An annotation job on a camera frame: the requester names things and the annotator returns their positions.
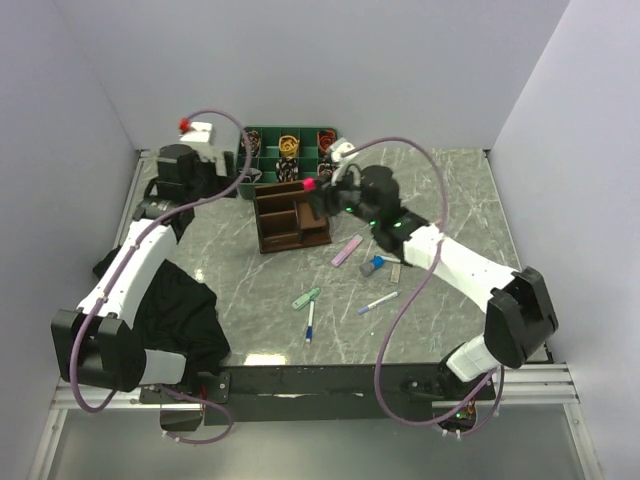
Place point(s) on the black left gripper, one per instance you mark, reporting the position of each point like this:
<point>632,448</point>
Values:
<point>218,183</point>

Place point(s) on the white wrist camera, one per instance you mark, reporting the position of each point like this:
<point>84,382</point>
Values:
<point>196,132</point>
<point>341,156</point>

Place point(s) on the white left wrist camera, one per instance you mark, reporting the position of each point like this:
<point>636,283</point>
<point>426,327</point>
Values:
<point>196,132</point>

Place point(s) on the grey rolled cloth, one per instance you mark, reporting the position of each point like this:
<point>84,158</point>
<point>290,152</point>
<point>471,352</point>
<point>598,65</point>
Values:
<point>252,175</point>

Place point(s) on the blue grey glue stick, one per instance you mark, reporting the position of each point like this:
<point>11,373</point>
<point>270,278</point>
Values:
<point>374,264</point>

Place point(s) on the aluminium rail frame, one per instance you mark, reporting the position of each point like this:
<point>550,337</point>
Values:
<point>534,436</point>

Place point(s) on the brown patterned rolled tie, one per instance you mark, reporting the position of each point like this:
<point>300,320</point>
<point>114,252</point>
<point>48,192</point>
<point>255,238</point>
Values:
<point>253,144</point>

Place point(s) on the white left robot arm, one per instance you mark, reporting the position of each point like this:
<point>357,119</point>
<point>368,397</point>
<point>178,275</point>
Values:
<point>95,343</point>

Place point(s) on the pink black rolled tie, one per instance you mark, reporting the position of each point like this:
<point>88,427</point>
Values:
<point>325,168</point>

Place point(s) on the blue cap white pen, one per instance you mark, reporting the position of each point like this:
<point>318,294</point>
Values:
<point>310,322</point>

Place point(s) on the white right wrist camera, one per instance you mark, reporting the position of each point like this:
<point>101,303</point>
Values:
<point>341,156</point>

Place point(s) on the black white rolled tie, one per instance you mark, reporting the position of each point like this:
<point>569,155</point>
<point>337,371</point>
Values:
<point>286,169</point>

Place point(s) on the brown wooden desk organizer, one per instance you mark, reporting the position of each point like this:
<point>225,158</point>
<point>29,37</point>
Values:
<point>284,219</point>

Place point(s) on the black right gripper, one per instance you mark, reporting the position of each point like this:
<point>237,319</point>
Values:
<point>323,197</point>

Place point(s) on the black cloth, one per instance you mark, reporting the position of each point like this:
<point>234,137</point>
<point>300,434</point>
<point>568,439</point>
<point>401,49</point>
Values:
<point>179,314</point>

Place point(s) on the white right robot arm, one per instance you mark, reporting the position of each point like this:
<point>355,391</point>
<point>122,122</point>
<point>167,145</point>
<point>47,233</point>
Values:
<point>519,313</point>

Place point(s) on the green highlighter on table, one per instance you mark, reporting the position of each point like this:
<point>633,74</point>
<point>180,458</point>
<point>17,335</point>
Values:
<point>306,298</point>

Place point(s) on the small beige eraser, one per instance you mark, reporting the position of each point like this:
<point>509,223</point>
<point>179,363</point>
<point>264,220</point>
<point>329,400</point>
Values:
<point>395,273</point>

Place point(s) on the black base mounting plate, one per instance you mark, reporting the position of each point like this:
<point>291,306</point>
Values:
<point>331,392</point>

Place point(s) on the yellow rolled tie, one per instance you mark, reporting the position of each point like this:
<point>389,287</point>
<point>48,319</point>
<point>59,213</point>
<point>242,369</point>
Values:
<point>289,146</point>

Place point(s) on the green compartment tray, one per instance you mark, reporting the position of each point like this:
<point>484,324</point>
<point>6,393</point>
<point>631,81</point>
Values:
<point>308,158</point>

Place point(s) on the orange black rolled tie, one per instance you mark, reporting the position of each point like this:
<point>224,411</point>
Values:
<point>325,138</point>

